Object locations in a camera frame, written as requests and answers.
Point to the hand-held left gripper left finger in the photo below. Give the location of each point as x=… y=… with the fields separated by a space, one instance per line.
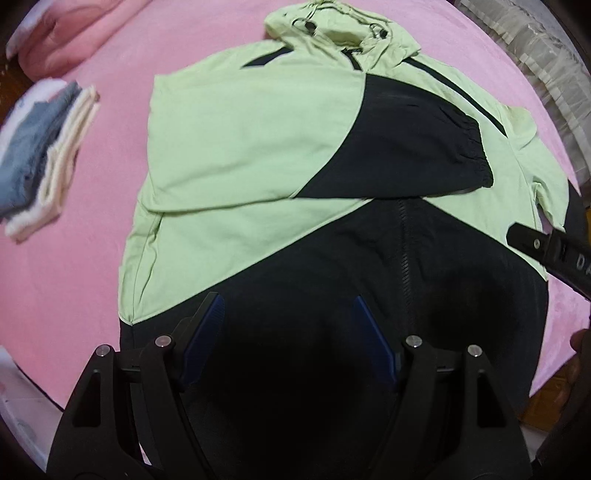
x=206 y=332

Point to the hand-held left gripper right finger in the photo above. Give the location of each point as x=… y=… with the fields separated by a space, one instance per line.
x=373 y=341

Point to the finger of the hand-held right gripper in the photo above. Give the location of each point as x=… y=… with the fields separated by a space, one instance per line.
x=531 y=242

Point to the green and black hooded jacket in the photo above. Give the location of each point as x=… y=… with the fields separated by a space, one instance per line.
x=258 y=152

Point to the stack of folded clothes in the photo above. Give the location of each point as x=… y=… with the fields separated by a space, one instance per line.
x=64 y=147

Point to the person's right hand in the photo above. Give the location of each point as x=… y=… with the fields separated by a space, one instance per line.
x=582 y=355

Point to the pink bed blanket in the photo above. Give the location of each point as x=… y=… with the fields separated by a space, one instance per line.
x=92 y=300

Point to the lace-covered cabinet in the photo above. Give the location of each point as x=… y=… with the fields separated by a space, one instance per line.
x=545 y=50

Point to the blue-grey folded garment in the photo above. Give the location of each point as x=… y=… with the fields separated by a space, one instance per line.
x=32 y=138

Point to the pink folded quilt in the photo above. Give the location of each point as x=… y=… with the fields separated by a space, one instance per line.
x=74 y=32

